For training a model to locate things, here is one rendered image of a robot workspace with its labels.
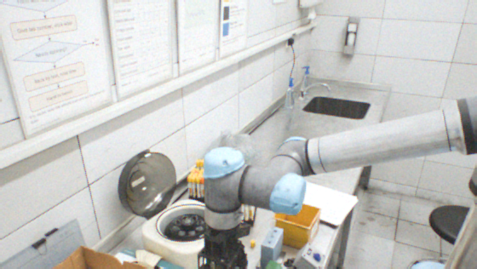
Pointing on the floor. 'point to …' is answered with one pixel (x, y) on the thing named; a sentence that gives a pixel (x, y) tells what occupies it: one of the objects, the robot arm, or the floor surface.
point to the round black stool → (445, 226)
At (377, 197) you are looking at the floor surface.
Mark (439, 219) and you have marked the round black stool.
